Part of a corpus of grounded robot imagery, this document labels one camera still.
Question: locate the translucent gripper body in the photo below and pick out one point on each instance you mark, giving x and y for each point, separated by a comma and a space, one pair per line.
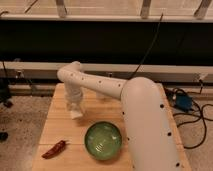
74, 99

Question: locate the white sponge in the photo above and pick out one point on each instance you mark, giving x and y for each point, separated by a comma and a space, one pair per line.
76, 113

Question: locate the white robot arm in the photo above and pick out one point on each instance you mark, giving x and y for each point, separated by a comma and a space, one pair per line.
150, 136

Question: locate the green ceramic bowl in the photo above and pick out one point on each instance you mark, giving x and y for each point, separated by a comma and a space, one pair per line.
103, 140

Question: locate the red chili pepper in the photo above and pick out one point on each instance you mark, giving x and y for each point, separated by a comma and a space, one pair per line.
55, 150

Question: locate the black chair base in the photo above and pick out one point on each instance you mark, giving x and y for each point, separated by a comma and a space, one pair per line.
5, 96

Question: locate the blue power box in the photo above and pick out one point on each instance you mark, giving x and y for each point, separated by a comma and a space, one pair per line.
183, 102

